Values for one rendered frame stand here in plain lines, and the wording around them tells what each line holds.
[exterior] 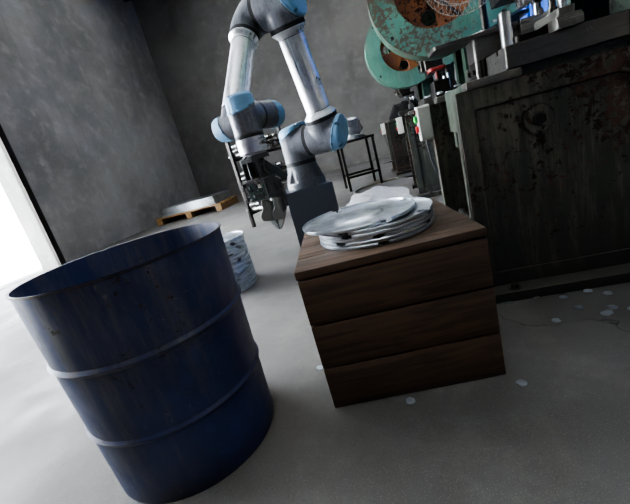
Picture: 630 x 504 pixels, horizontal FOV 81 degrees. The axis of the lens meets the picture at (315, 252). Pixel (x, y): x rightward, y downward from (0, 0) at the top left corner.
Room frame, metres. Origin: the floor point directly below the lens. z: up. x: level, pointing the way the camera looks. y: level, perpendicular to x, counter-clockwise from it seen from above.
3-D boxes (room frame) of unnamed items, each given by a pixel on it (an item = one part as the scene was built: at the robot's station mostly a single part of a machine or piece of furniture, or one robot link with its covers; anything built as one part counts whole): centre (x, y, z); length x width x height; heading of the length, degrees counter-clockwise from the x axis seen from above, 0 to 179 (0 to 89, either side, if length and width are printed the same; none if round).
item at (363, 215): (0.91, -0.13, 0.40); 0.29 x 0.29 x 0.01
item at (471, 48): (1.29, -0.67, 0.72); 0.25 x 0.14 x 0.14; 77
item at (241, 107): (1.02, 0.08, 0.71); 0.09 x 0.08 x 0.11; 147
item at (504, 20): (1.10, -0.67, 0.75); 0.03 x 0.03 x 0.10; 77
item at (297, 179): (1.46, -0.04, 0.50); 0.15 x 0.15 x 0.10
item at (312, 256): (0.90, -0.16, 0.18); 0.40 x 0.38 x 0.35; 84
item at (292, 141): (1.45, -0.05, 0.62); 0.13 x 0.12 x 0.14; 57
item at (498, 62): (1.25, -0.84, 0.68); 0.45 x 0.30 x 0.06; 167
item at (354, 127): (4.36, -0.76, 0.40); 0.45 x 0.40 x 0.79; 179
